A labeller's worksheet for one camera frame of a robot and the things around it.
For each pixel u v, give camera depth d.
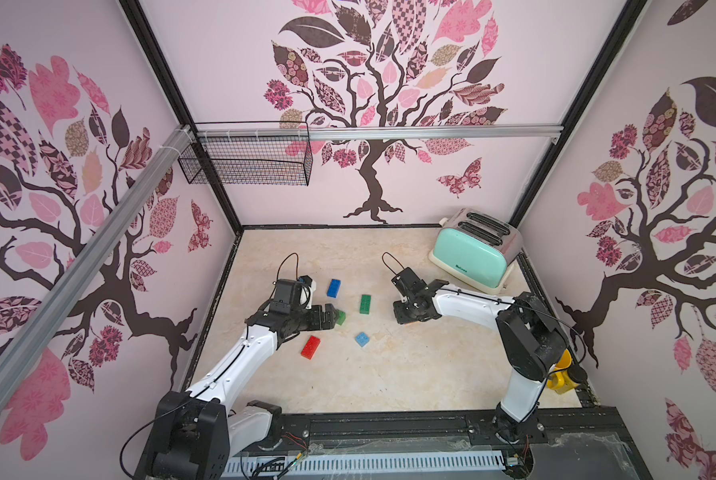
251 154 0.95
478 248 0.91
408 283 0.75
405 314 0.82
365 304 0.97
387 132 0.93
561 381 0.75
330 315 0.76
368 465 0.70
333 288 1.00
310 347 0.87
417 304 0.68
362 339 0.89
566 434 0.74
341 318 0.95
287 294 0.66
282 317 0.61
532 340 0.48
